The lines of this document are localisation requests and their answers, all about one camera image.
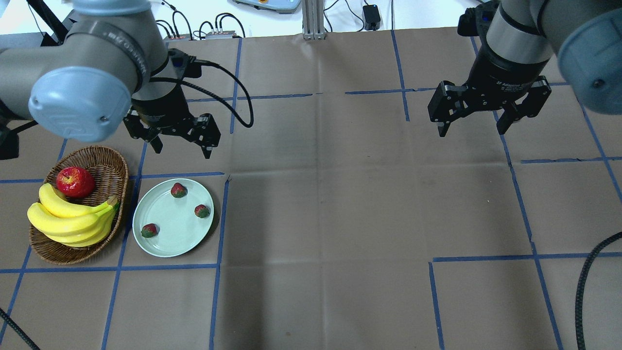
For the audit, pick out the light green plate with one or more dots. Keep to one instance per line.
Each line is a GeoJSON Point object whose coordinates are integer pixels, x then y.
{"type": "Point", "coordinates": [179, 230]}

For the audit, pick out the black power adapter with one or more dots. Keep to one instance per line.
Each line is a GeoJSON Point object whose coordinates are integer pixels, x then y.
{"type": "Point", "coordinates": [371, 17]}

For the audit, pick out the red apple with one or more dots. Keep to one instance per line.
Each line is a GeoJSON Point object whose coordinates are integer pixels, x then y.
{"type": "Point", "coordinates": [75, 182]}

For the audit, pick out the red strawberry one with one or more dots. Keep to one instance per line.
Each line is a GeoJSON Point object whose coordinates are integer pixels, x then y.
{"type": "Point", "coordinates": [149, 230]}
{"type": "Point", "coordinates": [202, 211]}
{"type": "Point", "coordinates": [178, 190]}

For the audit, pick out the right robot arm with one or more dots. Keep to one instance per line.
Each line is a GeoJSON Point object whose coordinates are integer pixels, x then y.
{"type": "Point", "coordinates": [586, 38]}

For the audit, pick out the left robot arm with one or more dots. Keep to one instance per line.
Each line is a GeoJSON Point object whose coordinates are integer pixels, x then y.
{"type": "Point", "coordinates": [112, 67]}

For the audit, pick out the grey hub boxes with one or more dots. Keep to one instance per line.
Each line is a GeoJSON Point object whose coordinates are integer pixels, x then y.
{"type": "Point", "coordinates": [198, 35]}

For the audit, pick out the brown wicker basket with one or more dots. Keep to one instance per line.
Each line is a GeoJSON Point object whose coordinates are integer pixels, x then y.
{"type": "Point", "coordinates": [111, 174]}

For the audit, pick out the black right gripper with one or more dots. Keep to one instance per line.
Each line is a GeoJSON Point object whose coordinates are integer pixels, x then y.
{"type": "Point", "coordinates": [505, 73]}

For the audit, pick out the aluminium profile post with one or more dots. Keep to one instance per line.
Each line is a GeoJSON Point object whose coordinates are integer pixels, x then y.
{"type": "Point", "coordinates": [313, 19]}

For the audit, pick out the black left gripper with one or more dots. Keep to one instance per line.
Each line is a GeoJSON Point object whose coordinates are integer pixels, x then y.
{"type": "Point", "coordinates": [163, 108]}

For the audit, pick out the yellow banana bunch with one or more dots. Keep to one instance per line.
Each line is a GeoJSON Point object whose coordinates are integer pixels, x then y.
{"type": "Point", "coordinates": [70, 224]}

